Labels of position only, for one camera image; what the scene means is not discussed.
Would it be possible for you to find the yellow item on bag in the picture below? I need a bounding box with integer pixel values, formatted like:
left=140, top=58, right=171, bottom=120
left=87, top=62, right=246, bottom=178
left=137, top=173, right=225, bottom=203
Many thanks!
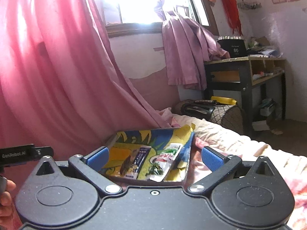
left=211, top=96, right=237, bottom=105

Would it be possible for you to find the person's left hand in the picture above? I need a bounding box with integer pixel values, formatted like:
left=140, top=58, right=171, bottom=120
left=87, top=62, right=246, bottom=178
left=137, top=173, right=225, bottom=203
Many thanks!
left=1, top=180, right=16, bottom=229

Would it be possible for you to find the pink draped curtain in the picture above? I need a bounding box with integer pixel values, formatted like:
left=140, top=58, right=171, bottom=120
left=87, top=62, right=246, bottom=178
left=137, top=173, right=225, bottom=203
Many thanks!
left=1, top=0, right=170, bottom=159

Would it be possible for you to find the wire wall shelf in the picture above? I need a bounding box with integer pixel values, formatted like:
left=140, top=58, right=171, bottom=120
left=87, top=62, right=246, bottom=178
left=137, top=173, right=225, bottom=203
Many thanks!
left=237, top=2, right=262, bottom=10

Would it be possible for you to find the floral pink bedspread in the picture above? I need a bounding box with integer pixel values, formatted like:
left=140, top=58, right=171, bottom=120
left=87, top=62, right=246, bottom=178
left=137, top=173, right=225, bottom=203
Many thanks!
left=158, top=108, right=306, bottom=229

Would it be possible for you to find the black wooden desk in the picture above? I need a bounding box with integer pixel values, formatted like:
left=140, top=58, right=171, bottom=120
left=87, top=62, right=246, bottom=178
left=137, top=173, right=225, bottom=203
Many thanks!
left=204, top=57, right=287, bottom=136

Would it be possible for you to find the blue dark snack packet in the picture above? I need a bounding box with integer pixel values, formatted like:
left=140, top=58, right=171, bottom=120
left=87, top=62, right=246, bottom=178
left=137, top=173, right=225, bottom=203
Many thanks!
left=120, top=145, right=151, bottom=180

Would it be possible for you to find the mauve tied curtain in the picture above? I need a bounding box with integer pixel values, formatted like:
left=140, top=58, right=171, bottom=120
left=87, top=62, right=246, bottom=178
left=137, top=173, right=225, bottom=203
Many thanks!
left=155, top=0, right=230, bottom=90

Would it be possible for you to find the black box on desk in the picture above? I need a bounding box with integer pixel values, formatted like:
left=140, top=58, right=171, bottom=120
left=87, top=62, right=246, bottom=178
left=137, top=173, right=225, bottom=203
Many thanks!
left=218, top=36, right=248, bottom=58

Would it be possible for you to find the green white snack pouch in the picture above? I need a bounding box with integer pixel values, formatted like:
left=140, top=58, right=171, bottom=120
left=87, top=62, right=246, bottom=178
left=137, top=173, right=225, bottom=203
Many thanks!
left=145, top=143, right=183, bottom=182

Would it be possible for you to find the quilted brown bag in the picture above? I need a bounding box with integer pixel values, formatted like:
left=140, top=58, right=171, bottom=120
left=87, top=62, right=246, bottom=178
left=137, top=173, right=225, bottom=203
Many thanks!
left=172, top=99, right=246, bottom=135

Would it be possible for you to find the red hanging decoration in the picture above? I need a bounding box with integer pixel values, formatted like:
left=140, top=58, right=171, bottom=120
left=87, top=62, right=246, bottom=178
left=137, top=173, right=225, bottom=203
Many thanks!
left=221, top=0, right=243, bottom=36

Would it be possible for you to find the colourful cardboard tray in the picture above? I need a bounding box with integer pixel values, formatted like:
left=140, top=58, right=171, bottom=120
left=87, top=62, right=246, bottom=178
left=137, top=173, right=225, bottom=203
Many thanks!
left=100, top=124, right=195, bottom=185

